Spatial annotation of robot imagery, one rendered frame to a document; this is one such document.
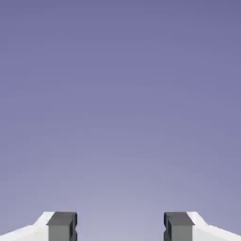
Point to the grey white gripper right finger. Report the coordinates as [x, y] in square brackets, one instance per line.
[180, 228]

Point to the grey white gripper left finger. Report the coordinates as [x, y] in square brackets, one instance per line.
[60, 228]

